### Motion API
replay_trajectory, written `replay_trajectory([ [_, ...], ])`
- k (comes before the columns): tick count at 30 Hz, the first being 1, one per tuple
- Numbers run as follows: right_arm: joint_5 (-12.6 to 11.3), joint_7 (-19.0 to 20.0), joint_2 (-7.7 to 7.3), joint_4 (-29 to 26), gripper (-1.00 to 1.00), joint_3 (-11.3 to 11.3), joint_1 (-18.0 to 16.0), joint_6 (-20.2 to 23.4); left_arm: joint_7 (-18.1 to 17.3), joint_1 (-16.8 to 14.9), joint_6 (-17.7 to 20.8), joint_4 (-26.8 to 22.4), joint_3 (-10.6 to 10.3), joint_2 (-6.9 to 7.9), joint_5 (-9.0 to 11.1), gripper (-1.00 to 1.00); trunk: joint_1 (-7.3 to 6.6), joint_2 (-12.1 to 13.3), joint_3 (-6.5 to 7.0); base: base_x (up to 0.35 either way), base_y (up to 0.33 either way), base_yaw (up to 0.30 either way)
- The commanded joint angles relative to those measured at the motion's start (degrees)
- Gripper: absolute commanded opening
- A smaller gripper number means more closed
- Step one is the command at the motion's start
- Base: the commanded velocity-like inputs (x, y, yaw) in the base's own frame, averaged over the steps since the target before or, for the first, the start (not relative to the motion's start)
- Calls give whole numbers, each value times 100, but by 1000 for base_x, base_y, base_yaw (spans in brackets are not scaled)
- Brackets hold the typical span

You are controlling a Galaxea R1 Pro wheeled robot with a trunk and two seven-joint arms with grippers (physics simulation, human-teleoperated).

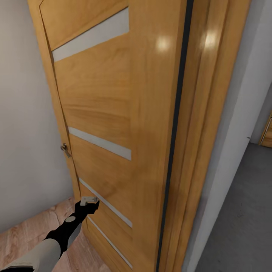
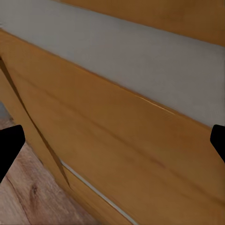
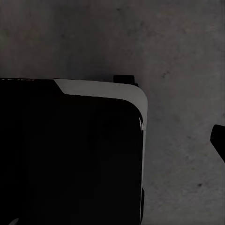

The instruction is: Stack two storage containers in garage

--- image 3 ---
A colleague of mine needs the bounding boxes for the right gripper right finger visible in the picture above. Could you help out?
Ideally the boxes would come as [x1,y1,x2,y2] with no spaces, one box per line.
[210,124,225,162]

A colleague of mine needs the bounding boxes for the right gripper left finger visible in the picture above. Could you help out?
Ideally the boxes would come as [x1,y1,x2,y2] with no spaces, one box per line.
[0,125,24,181]

